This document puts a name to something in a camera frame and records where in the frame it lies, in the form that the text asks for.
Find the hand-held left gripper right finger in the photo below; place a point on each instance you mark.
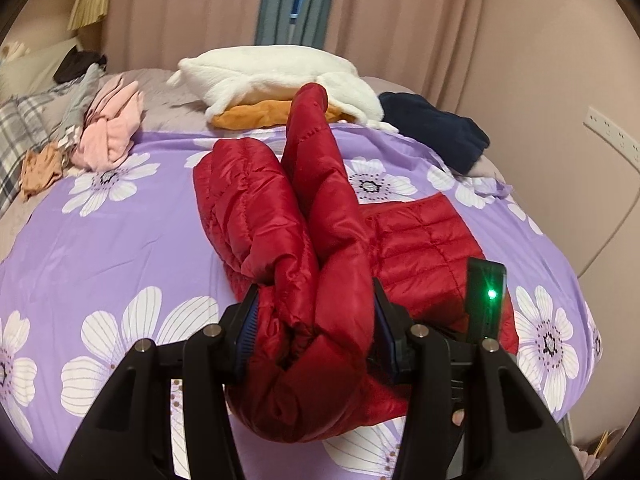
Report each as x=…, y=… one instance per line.
x=386, y=332

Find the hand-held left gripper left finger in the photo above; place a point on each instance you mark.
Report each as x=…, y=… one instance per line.
x=248, y=327

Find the red puffer jacket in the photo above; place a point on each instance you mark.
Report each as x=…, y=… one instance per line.
x=325, y=220

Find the purple floral bedsheet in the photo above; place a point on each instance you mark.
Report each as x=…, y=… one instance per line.
x=125, y=240

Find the navy garment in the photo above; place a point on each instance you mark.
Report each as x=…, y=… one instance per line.
x=435, y=127

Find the orange garment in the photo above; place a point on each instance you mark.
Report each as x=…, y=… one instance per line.
x=255, y=114

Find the pink garment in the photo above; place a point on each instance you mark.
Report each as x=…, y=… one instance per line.
x=110, y=130

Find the grey bed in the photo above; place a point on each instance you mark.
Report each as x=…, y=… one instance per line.
x=160, y=92

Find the white fleece garment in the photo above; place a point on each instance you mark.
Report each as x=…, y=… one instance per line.
x=260, y=72

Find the tan small garment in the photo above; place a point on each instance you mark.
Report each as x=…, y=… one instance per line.
x=42, y=170

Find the grey striped garment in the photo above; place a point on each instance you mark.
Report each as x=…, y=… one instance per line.
x=77, y=105

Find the beige curtain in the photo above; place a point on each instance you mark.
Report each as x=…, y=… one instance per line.
x=405, y=25
x=190, y=10

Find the plaid pillow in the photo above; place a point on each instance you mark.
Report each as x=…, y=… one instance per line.
x=25, y=130

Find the black garment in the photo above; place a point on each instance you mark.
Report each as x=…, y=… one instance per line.
x=80, y=66

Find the teal curtain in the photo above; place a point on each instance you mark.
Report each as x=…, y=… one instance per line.
x=295, y=0

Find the beige pillow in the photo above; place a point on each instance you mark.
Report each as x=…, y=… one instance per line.
x=35, y=70

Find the white wall socket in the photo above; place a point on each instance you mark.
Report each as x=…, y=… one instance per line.
x=612, y=127

